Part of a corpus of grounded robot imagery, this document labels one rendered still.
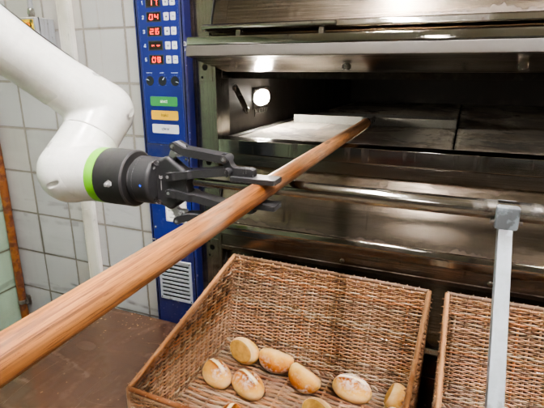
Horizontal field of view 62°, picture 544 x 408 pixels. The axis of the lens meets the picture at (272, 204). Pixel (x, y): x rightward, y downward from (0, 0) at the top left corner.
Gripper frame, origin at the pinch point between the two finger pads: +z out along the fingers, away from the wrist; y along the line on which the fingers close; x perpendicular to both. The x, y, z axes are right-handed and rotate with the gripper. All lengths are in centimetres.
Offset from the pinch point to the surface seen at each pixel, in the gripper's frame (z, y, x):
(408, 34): 15.7, -23.6, -37.8
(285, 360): -8, 56, -37
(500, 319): 34.5, 15.2, -3.5
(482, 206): 31.2, 2.7, -14.3
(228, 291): -29, 44, -46
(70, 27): -82, -28, -52
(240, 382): -16, 57, -26
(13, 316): -124, 76, -49
